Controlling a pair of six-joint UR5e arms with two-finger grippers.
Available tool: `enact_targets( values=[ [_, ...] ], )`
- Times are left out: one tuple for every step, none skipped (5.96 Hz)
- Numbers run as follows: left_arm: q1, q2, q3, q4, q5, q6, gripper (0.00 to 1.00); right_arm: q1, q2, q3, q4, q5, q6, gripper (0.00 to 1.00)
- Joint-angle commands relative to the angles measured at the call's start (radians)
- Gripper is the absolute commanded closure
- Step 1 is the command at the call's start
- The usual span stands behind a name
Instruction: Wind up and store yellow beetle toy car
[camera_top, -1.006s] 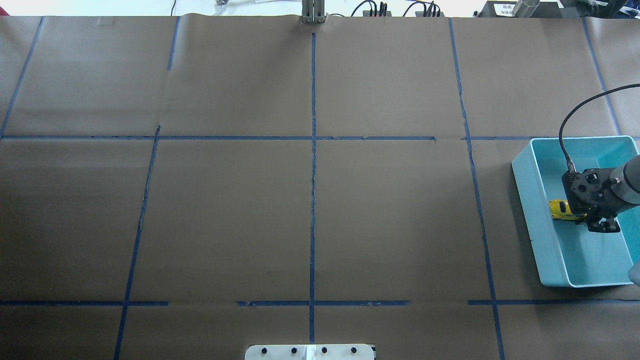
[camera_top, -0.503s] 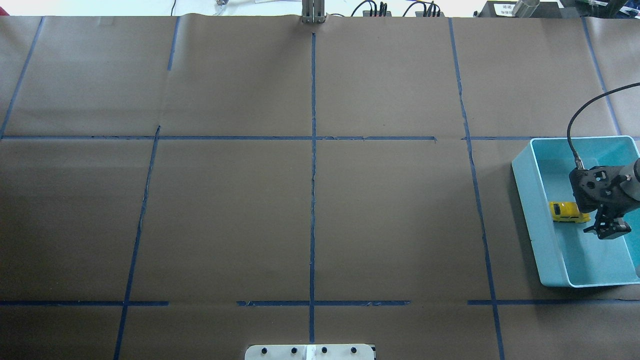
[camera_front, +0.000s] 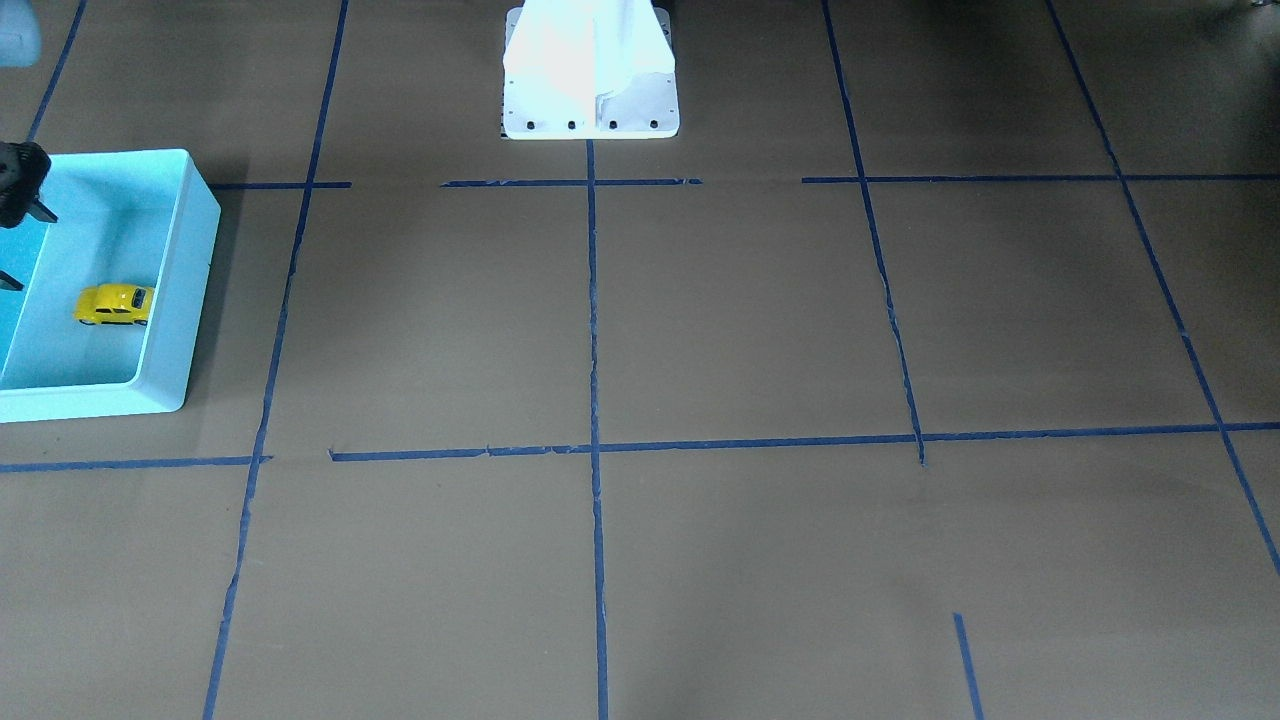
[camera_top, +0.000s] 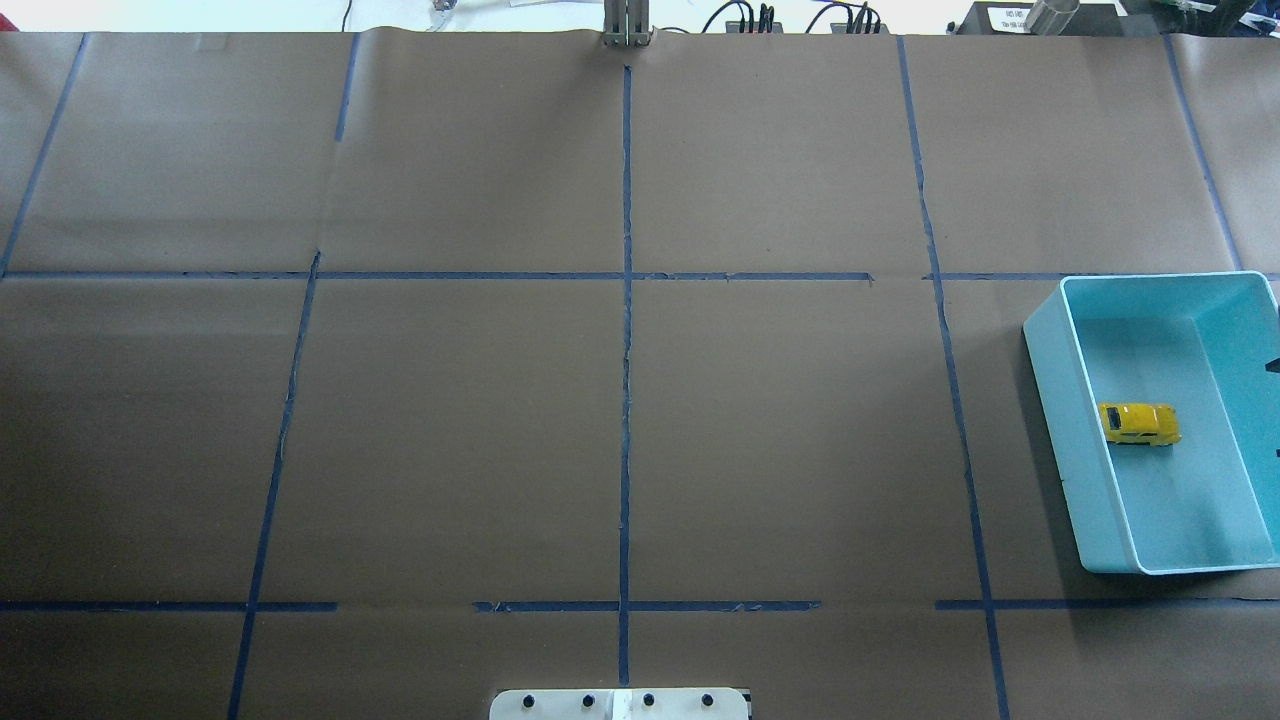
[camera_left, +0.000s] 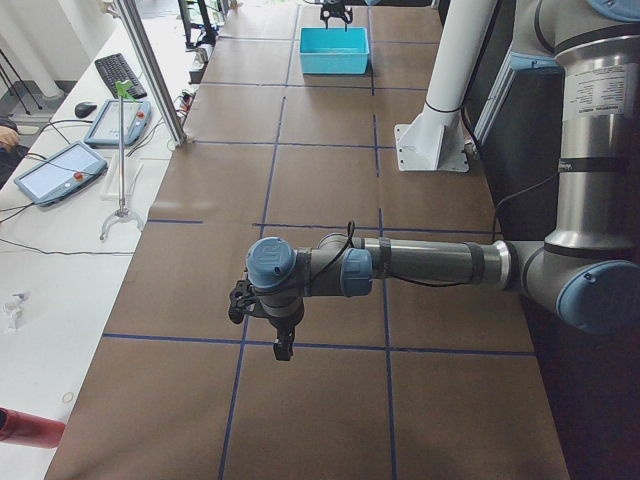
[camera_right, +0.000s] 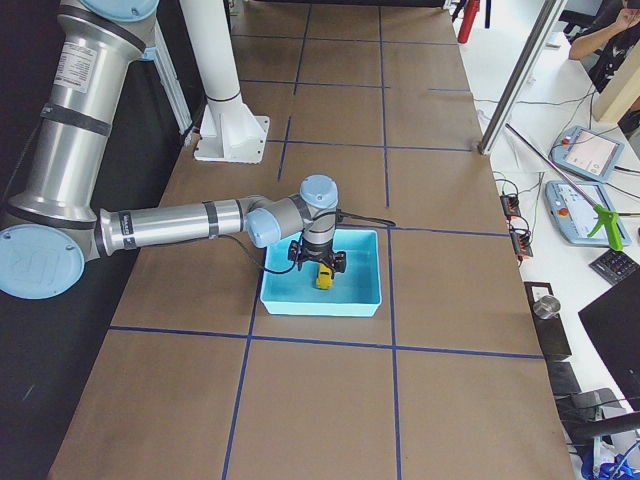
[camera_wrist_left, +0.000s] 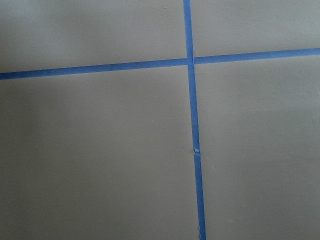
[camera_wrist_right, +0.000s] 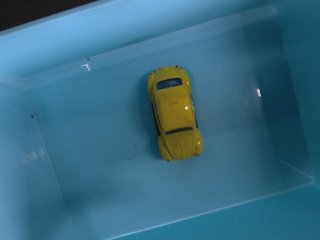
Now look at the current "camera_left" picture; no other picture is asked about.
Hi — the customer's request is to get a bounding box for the white plastic tray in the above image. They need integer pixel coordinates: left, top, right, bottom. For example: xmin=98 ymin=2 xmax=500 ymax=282
xmin=99 ymin=152 xmax=146 ymax=202

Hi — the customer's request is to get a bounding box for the far teach pendant tablet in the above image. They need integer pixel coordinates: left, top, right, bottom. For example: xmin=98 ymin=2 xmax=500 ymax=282
xmin=84 ymin=99 xmax=151 ymax=148

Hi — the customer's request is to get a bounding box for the teach pendant tablet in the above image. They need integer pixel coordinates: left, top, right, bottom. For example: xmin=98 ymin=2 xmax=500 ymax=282
xmin=14 ymin=141 xmax=108 ymax=207
xmin=84 ymin=99 xmax=151 ymax=148

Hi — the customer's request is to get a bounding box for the white camera mast pedestal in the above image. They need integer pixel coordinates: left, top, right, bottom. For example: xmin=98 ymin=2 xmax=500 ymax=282
xmin=394 ymin=0 xmax=497 ymax=173

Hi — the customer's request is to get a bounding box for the near teach pendant tablet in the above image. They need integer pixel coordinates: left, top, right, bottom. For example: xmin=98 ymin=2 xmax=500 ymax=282
xmin=14 ymin=141 xmax=108 ymax=207

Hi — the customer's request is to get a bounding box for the black keyboard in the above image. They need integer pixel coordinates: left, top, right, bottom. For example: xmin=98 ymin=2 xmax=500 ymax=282
xmin=94 ymin=53 xmax=147 ymax=99

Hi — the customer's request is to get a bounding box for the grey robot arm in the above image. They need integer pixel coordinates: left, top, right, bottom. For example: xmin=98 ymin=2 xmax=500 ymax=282
xmin=228 ymin=1 xmax=639 ymax=361

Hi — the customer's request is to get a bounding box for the red cylinder bottle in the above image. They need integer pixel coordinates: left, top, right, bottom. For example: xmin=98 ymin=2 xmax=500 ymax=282
xmin=1 ymin=408 xmax=66 ymax=449

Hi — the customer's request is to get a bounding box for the green-handled reacher grabber tool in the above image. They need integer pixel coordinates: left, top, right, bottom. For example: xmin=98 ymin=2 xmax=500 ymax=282
xmin=99 ymin=81 xmax=144 ymax=241

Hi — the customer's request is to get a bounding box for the black computer mouse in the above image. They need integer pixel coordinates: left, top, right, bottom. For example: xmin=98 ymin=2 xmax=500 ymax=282
xmin=74 ymin=101 xmax=97 ymax=119

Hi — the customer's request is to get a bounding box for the teal plastic storage bin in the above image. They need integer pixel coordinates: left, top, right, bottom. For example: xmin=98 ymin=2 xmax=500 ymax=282
xmin=299 ymin=27 xmax=370 ymax=75

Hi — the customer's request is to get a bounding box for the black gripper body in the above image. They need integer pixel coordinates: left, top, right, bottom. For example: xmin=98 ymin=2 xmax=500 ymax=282
xmin=269 ymin=312 xmax=302 ymax=342
xmin=323 ymin=0 xmax=345 ymax=15

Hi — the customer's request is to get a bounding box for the aluminium frame post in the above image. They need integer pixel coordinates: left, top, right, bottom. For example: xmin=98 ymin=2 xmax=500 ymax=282
xmin=113 ymin=0 xmax=187 ymax=147

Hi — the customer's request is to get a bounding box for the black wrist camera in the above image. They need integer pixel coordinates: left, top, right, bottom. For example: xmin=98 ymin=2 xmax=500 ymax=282
xmin=228 ymin=279 xmax=256 ymax=325

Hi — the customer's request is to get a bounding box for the crumpled white paper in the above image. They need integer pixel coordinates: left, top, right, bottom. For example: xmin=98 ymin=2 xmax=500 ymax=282
xmin=2 ymin=292 xmax=31 ymax=331

